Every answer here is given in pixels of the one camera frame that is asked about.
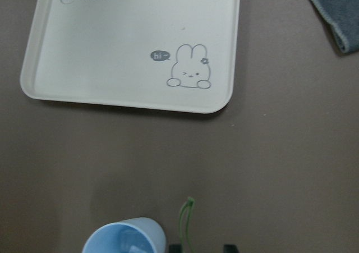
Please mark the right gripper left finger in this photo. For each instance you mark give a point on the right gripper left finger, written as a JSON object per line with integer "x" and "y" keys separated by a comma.
{"x": 175, "y": 248}

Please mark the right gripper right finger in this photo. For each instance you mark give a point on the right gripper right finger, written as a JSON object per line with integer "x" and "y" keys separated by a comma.
{"x": 230, "y": 248}

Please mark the dark cherries pair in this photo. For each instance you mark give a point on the dark cherries pair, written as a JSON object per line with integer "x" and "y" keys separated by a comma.
{"x": 184, "y": 218}

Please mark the light blue plastic cup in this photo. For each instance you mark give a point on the light blue plastic cup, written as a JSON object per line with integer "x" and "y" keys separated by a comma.
{"x": 132, "y": 235}

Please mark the cream rabbit tray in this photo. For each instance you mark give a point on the cream rabbit tray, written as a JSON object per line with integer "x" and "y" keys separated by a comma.
{"x": 174, "y": 55}

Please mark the grey folded cloth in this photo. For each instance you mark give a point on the grey folded cloth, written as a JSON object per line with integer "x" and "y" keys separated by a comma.
{"x": 342, "y": 17}

